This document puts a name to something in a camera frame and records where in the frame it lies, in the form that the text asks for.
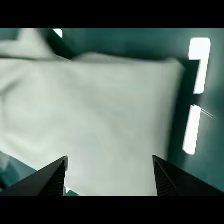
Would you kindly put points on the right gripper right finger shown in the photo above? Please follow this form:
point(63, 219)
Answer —
point(176, 183)

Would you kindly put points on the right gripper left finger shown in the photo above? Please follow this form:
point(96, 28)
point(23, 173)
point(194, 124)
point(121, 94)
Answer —
point(46, 181)

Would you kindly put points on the white shirt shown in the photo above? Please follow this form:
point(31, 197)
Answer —
point(90, 110)

